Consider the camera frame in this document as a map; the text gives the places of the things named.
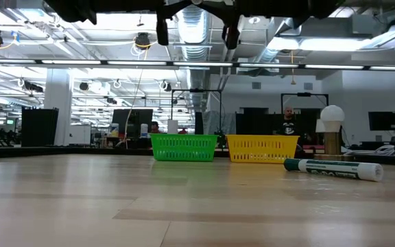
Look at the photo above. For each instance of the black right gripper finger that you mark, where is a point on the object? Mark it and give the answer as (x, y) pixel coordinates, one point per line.
(226, 8)

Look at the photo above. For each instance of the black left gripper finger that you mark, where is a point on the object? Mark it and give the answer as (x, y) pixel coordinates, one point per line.
(170, 6)

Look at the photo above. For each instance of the thick dark green Expo marker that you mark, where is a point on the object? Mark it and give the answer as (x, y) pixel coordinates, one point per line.
(334, 169)

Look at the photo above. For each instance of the round ceiling sensor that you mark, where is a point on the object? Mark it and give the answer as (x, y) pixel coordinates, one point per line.
(254, 20)

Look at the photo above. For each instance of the long overhead light bar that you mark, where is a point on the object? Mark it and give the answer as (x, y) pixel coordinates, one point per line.
(201, 64)

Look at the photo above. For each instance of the white pillar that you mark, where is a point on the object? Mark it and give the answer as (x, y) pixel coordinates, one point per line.
(58, 113)

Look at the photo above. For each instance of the person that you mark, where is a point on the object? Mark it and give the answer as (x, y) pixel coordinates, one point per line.
(288, 125)
(155, 127)

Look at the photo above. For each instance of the wide black partition panel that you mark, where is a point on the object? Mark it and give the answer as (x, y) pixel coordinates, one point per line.
(259, 123)

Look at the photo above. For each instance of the white bulb lamp wooden base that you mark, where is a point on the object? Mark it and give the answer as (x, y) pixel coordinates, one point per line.
(333, 118)

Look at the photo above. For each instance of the white paper towel roll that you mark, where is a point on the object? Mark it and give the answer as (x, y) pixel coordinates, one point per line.
(173, 127)

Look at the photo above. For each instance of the black computer monitor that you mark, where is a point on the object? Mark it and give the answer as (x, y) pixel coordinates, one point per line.
(132, 121)

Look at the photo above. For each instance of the white cabinet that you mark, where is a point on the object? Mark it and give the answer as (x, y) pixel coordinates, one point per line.
(80, 135)

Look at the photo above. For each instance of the white yellow wipes canister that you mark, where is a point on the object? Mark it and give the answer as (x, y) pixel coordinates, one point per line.
(114, 130)

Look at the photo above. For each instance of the green plastic basket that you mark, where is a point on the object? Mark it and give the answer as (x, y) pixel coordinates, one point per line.
(183, 147)

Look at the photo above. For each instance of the yellow plastic basket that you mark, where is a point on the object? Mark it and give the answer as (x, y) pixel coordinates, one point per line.
(262, 149)

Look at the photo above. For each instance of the black flat monitor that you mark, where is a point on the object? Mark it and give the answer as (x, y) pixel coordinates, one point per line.
(382, 120)

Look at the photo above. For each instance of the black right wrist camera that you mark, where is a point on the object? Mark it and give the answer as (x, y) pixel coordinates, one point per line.
(233, 39)

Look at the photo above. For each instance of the grey wall vent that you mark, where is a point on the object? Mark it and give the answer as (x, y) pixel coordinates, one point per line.
(308, 86)
(256, 85)

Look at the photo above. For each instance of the black metal rig frame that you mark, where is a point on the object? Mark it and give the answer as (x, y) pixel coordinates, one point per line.
(303, 94)
(197, 90)

